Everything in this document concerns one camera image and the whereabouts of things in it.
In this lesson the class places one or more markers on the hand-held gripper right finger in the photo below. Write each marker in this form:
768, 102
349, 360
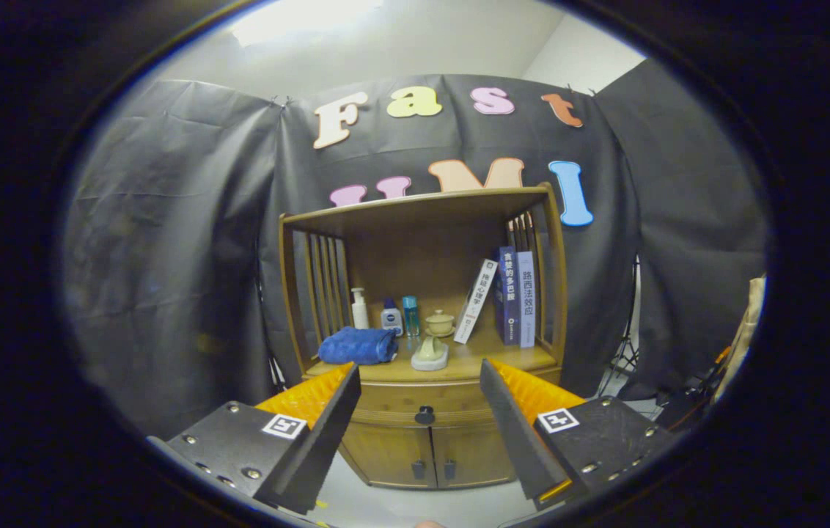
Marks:
510, 433

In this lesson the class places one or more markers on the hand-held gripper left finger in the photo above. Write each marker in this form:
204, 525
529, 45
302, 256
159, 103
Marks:
327, 440

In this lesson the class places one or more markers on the beige lidded teacup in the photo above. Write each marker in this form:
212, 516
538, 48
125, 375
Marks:
440, 323

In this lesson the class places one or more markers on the pale grey-blue book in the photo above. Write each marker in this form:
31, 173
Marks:
526, 297

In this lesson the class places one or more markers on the wooden countertop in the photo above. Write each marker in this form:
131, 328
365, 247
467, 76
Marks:
474, 357

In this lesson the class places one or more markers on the wooden cabinet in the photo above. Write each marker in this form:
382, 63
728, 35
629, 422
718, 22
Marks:
422, 235

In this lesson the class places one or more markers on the wooden cabinet door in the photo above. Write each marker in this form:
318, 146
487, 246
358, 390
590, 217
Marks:
481, 451
386, 455

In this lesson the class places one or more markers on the black device orange tip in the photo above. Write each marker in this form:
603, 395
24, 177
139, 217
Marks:
686, 400

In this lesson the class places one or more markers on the clear blue bottle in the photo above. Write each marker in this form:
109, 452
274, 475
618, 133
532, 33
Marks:
410, 315

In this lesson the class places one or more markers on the beige cloth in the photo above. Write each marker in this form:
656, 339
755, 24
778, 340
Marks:
745, 323

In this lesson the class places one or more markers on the white pump bottle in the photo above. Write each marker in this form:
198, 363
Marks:
360, 312

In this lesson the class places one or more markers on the blue rolled towel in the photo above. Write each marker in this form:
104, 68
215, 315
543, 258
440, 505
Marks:
356, 346

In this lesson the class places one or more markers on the white book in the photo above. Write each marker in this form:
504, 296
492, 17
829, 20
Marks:
475, 301

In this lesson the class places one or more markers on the dark blue book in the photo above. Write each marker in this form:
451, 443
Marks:
509, 297

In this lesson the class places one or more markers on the wooden drawer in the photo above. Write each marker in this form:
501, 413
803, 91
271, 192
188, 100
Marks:
400, 402

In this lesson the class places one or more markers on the black light stand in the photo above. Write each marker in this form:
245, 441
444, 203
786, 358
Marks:
627, 330

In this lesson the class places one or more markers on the pale green scrub brush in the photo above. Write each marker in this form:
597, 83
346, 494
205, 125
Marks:
430, 354

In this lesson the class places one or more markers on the black drawer knob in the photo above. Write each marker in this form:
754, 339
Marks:
424, 416

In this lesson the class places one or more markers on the white bottle blue cap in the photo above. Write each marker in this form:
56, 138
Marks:
391, 319

